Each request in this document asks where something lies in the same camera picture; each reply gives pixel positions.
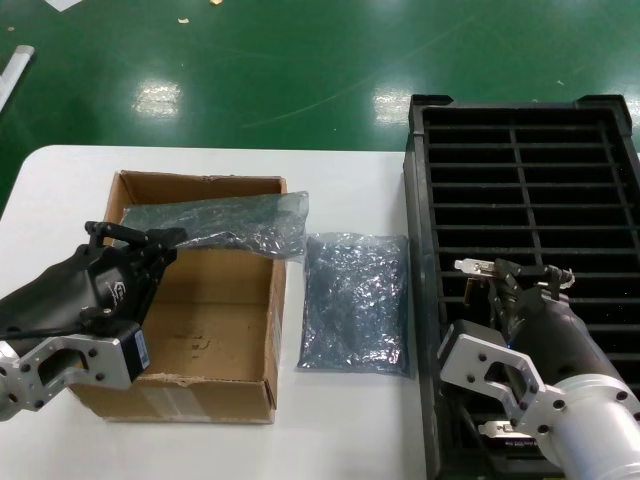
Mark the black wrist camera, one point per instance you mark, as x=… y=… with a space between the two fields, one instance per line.
x=132 y=356
x=475 y=332

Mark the grey translucent antistatic bag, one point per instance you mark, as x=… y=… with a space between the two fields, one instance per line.
x=355 y=300
x=225 y=220

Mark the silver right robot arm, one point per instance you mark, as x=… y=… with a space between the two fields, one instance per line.
x=595 y=430

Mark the silver right wrist bracket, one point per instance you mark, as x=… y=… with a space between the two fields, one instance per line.
x=465 y=360

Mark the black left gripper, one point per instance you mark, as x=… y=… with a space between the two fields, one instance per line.
x=90 y=286

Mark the graphics card with silver bracket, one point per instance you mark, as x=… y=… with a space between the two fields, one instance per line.
x=492 y=429
x=475 y=267

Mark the silver left wrist bracket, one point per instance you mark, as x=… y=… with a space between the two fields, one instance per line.
x=107 y=351

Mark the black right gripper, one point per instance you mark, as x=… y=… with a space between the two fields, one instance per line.
x=555 y=335

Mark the silver wrist bracket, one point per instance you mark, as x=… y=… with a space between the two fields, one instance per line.
x=465 y=360
x=107 y=351

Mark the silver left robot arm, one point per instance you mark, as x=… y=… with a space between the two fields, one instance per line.
x=7 y=396

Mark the white plastic pipe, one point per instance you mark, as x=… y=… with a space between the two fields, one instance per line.
x=15 y=72

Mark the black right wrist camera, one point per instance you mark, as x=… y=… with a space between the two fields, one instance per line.
x=475 y=332

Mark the open brown cardboard box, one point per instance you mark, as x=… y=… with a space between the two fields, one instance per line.
x=210 y=282

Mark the black slotted plastic container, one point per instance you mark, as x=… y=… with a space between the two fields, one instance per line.
x=425 y=250

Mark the white paper sheet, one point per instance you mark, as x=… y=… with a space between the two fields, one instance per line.
x=62 y=4

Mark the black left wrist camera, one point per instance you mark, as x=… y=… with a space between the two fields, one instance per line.
x=132 y=356

